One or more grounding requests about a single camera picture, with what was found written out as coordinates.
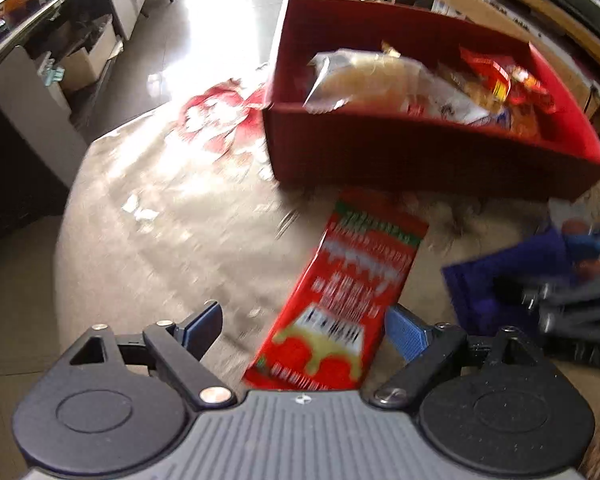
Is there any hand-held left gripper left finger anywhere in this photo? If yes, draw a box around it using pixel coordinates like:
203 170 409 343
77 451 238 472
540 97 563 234
69 301 233 411

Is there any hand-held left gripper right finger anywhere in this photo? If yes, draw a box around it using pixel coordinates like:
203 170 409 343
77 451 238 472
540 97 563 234
370 305 548 408

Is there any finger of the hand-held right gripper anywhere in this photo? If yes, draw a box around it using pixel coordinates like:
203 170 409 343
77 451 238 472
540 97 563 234
560 222 600 263
492 272 600 333

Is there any dark blue snack packet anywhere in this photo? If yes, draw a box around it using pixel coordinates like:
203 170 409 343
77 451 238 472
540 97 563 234
440 225 581 336

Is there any long red snack packet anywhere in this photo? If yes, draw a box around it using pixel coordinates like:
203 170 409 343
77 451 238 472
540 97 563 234
242 187 430 392

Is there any red cardboard box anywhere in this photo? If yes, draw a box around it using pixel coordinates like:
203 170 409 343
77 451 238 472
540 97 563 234
261 0 600 201

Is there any yellow snack packet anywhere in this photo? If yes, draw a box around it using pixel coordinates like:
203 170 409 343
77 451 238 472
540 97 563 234
500 102 543 141

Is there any red orange snack packet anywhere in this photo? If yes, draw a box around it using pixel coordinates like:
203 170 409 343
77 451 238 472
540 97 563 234
510 67 558 113

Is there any small red snack packet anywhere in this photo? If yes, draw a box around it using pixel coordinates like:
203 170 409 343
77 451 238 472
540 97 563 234
457 46 513 103

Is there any red white plastic wrapper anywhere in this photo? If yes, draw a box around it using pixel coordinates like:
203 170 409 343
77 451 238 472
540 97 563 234
175 78 271 156

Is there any clear bread packet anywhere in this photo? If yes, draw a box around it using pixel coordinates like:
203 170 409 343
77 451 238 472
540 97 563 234
304 49 431 113

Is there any white blue tissue pack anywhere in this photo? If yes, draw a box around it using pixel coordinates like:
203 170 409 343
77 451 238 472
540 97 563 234
35 52 66 86

